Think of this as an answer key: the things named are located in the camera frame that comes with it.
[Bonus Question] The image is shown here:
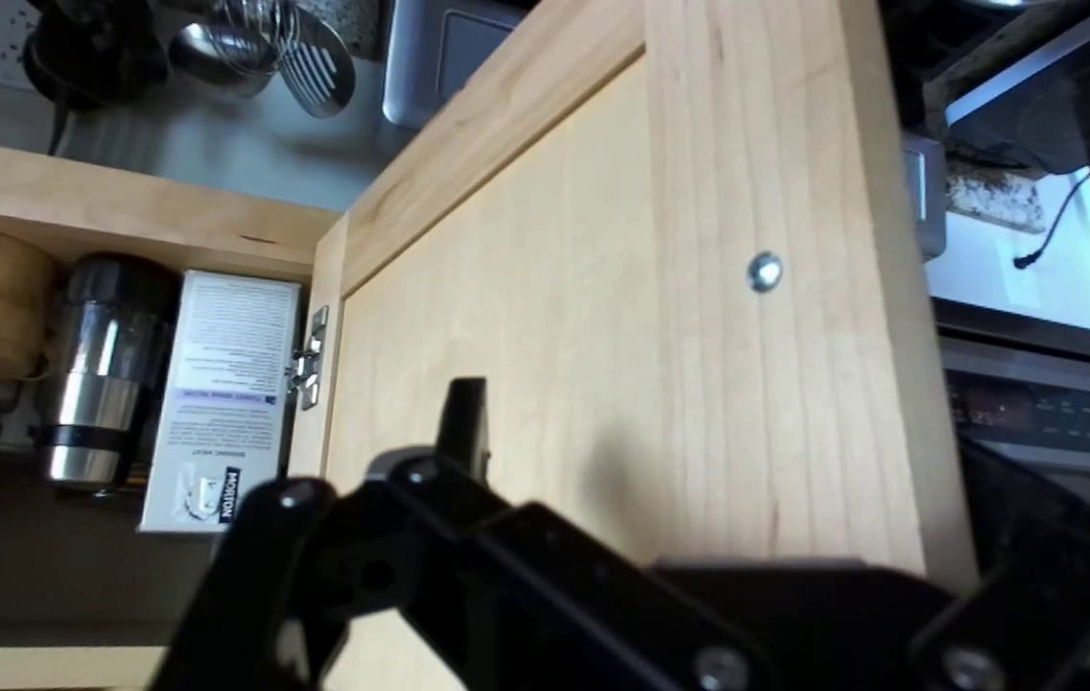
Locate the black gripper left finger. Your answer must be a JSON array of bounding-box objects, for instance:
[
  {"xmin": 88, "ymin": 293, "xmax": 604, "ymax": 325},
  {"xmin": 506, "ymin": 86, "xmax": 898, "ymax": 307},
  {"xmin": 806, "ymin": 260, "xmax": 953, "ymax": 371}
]
[{"xmin": 153, "ymin": 380, "xmax": 774, "ymax": 691}]

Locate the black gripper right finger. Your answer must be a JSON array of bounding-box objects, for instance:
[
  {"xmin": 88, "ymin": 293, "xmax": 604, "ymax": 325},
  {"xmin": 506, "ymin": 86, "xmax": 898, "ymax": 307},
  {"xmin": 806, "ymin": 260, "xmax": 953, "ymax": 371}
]
[{"xmin": 912, "ymin": 436, "xmax": 1090, "ymax": 691}]

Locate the wooden cabinet door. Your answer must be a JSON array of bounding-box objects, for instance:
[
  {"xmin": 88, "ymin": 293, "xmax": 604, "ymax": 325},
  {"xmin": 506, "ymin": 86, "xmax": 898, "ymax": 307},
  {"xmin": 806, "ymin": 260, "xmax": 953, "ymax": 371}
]
[{"xmin": 288, "ymin": 0, "xmax": 984, "ymax": 691}]

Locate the steel cabinet hinge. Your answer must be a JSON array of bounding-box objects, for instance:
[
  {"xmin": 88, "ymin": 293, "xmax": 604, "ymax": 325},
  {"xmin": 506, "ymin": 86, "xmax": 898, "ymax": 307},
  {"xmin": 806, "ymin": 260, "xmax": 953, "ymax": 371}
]
[{"xmin": 288, "ymin": 307, "xmax": 329, "ymax": 409}]

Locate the silver door screw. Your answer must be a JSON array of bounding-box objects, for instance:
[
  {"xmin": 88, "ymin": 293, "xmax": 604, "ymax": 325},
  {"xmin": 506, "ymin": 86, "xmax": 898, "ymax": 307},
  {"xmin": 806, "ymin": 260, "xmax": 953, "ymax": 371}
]
[{"xmin": 743, "ymin": 248, "xmax": 784, "ymax": 293}]

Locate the white paper box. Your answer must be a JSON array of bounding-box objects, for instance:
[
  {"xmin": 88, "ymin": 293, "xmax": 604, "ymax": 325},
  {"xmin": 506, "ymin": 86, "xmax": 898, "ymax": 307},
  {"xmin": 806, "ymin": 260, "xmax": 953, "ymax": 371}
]
[{"xmin": 137, "ymin": 267, "xmax": 298, "ymax": 533}]

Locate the stainless steel microwave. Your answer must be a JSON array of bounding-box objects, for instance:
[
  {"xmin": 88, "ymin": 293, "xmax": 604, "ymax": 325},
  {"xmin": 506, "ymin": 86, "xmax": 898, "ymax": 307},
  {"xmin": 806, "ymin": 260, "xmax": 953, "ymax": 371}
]
[{"xmin": 880, "ymin": 0, "xmax": 1090, "ymax": 476}]

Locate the steel travel mug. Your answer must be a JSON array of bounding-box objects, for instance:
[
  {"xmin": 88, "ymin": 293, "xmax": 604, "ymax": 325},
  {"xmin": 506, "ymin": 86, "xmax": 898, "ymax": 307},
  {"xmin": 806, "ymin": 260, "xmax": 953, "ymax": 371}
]
[{"xmin": 39, "ymin": 253, "xmax": 180, "ymax": 489}]

